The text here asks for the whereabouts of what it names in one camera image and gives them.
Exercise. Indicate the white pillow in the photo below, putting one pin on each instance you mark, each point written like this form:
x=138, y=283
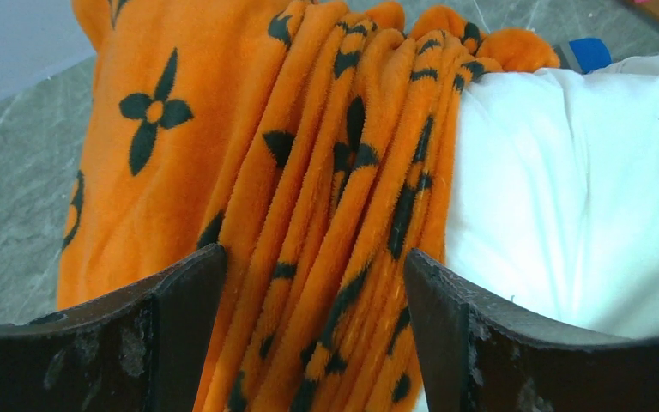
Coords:
x=555, y=195

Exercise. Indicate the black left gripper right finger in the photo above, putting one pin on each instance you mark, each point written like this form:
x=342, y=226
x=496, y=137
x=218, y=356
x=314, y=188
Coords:
x=481, y=352

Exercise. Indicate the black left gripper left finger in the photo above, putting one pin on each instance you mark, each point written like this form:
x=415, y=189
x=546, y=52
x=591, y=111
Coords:
x=139, y=348

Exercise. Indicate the orange patterned pillowcase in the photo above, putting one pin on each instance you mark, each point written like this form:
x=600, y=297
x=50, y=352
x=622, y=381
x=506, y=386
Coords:
x=315, y=144

